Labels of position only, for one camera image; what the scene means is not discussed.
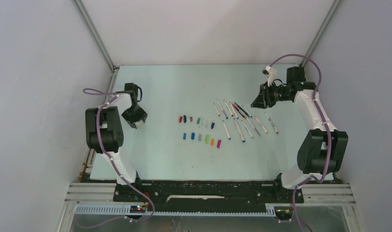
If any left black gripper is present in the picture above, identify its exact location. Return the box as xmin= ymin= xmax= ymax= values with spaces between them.
xmin=120 ymin=105 xmax=146 ymax=129

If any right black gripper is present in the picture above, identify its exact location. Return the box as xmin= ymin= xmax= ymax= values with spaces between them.
xmin=251 ymin=81 xmax=291 ymax=109

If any blue clip cap marker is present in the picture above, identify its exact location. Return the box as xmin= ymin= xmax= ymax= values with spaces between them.
xmin=241 ymin=105 xmax=252 ymax=117

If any green ink clear pen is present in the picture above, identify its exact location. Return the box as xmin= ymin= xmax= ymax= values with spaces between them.
xmin=234 ymin=102 xmax=250 ymax=117

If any red ink clear pen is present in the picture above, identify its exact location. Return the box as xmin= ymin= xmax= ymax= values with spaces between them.
xmin=232 ymin=103 xmax=246 ymax=119

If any teal cap marker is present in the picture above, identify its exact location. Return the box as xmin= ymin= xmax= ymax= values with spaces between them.
xmin=230 ymin=102 xmax=239 ymax=119

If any green cap marker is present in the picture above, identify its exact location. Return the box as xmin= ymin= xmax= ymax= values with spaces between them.
xmin=247 ymin=117 xmax=261 ymax=137

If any purple cap marker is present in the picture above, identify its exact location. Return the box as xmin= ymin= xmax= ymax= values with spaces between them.
xmin=264 ymin=112 xmax=279 ymax=134

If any brown cap marker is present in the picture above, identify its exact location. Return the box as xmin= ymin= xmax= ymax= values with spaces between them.
xmin=223 ymin=100 xmax=234 ymax=117

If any orange cap marker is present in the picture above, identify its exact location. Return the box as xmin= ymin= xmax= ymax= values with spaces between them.
xmin=254 ymin=116 xmax=269 ymax=134

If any dark blue cap marker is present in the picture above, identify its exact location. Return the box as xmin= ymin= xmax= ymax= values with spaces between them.
xmin=217 ymin=99 xmax=228 ymax=119

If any light blue marker body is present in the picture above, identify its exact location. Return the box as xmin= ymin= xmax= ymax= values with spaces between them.
xmin=222 ymin=120 xmax=231 ymax=140

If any green pen cap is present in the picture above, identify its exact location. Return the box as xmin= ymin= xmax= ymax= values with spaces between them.
xmin=205 ymin=134 xmax=210 ymax=144

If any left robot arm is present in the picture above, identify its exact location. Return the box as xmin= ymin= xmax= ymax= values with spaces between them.
xmin=83 ymin=83 xmax=147 ymax=201

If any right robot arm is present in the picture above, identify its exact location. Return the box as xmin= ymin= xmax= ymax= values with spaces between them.
xmin=251 ymin=66 xmax=348 ymax=202

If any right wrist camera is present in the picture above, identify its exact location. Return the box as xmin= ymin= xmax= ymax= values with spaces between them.
xmin=262 ymin=66 xmax=277 ymax=87

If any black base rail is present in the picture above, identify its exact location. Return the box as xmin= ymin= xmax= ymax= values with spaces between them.
xmin=113 ymin=180 xmax=304 ymax=213

